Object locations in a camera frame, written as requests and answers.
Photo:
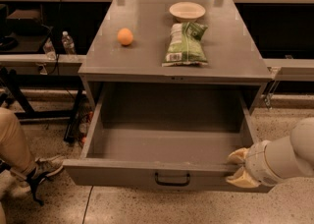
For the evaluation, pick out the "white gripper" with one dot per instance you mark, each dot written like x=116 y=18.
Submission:
x=257 y=163

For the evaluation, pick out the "grey top drawer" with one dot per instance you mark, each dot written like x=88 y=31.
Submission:
x=164 y=137

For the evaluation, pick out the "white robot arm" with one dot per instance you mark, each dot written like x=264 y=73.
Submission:
x=270 y=162

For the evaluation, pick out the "grey drawer cabinet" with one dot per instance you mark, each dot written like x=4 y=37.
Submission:
x=233 y=58

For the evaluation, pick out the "green chip bag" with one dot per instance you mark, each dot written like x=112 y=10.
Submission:
x=185 y=47

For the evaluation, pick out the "red items on floor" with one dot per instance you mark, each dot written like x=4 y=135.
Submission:
x=84 y=126

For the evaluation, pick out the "beige bowl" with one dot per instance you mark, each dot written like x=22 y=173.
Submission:
x=187 y=11

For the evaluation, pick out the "orange fruit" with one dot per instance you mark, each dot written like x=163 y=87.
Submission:
x=125 y=36

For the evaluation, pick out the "grey sneaker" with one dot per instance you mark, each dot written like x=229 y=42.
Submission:
x=44 y=169

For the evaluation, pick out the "black chair base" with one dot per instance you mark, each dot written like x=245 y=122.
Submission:
x=34 y=183

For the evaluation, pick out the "clear water bottle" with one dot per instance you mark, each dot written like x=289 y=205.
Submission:
x=49 y=50
x=69 y=45

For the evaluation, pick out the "person leg tan trousers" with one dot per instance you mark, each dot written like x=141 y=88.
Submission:
x=14 y=149

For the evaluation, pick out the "dark box on shelf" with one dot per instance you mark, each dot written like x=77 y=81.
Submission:
x=25 y=22

